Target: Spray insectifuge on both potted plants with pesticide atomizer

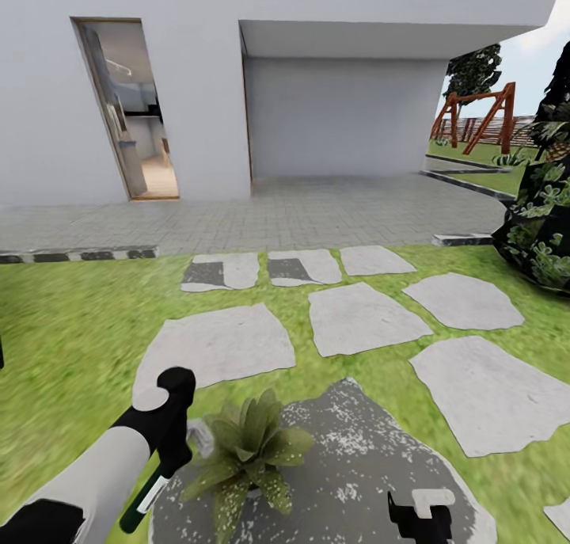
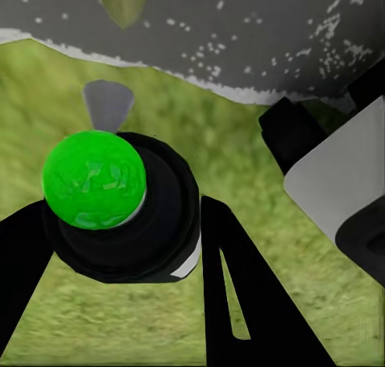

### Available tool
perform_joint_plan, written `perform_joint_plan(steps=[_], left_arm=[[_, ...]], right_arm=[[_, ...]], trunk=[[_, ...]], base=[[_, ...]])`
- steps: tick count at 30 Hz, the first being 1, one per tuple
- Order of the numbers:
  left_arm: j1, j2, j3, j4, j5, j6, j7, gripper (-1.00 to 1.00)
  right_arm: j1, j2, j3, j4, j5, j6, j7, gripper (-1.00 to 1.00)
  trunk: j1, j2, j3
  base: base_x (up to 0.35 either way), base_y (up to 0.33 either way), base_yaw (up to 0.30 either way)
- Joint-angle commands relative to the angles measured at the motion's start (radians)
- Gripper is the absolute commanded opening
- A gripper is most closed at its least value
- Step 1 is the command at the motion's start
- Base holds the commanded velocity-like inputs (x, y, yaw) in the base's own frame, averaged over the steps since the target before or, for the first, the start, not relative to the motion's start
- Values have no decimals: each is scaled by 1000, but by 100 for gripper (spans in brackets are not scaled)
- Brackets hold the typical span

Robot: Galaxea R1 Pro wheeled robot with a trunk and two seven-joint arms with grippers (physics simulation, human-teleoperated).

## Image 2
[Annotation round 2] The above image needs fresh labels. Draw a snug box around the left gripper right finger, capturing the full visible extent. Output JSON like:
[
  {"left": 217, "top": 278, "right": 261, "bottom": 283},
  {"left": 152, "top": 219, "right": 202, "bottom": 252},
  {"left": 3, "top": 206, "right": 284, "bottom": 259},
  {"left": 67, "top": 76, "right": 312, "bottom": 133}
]
[{"left": 201, "top": 196, "right": 336, "bottom": 367}]

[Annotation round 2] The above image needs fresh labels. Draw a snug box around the insectifuge atomizer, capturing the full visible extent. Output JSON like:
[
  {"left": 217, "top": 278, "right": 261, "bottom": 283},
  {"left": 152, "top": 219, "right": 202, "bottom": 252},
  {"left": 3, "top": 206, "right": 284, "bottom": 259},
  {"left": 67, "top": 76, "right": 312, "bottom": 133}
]
[{"left": 42, "top": 79, "right": 202, "bottom": 284}]

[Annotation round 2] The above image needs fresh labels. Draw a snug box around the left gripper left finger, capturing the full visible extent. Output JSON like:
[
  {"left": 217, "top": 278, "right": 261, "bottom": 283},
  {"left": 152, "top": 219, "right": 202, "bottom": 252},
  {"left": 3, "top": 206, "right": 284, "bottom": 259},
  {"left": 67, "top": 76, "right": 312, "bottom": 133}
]
[{"left": 0, "top": 201, "right": 55, "bottom": 357}]

